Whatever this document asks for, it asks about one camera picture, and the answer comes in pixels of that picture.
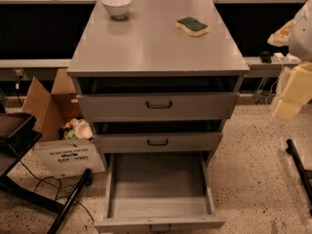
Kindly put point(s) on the bottom grey drawer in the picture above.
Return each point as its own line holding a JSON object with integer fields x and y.
{"x": 158, "y": 193}

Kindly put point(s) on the middle grey drawer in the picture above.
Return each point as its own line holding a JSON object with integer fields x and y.
{"x": 140, "y": 143}

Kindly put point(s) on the yellow green sponge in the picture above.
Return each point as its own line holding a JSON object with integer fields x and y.
{"x": 192, "y": 27}

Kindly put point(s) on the small black device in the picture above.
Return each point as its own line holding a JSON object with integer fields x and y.
{"x": 265, "y": 57}

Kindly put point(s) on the white ceramic bowl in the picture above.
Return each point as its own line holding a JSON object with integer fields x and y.
{"x": 117, "y": 8}

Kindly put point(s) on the grey drawer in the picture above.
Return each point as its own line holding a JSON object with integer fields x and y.
{"x": 157, "y": 107}
{"x": 158, "y": 193}
{"x": 140, "y": 143}

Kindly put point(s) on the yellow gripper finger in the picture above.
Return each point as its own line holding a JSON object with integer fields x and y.
{"x": 296, "y": 93}
{"x": 281, "y": 37}

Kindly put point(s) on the brown cardboard box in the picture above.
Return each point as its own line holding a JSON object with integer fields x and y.
{"x": 52, "y": 109}

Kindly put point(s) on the black bar right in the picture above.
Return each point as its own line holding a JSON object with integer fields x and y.
{"x": 305, "y": 175}

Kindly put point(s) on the white power strip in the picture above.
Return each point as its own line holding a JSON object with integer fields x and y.
{"x": 287, "y": 58}

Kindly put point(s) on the toys in cardboard box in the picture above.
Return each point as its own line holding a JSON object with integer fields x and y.
{"x": 76, "y": 129}

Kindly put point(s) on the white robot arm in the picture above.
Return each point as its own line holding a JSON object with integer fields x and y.
{"x": 297, "y": 35}

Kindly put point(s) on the top grey drawer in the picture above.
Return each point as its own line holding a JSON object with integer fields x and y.
{"x": 157, "y": 107}

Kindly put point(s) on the grey drawer cabinet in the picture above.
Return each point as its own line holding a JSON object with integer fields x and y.
{"x": 147, "y": 54}

